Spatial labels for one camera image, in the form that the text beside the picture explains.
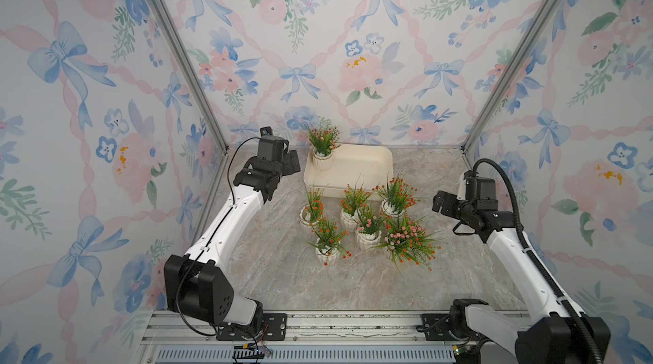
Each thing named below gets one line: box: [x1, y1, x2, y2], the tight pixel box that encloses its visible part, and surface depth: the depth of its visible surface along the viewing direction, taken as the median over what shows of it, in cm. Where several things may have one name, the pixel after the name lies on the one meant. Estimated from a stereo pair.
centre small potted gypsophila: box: [355, 207, 384, 251], surface depth 86 cm
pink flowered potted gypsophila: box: [307, 116, 342, 171], surface depth 109 cm
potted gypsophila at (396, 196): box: [373, 172, 421, 218], surface depth 90 cm
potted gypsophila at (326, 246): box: [306, 221, 353, 267], surface depth 81 cm
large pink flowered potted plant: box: [367, 214, 443, 276], surface depth 78 cm
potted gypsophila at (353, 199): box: [338, 174, 374, 234], surface depth 91 cm
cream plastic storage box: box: [303, 143, 394, 198], surface depth 113 cm
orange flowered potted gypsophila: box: [299, 181, 330, 228], surface depth 90 cm
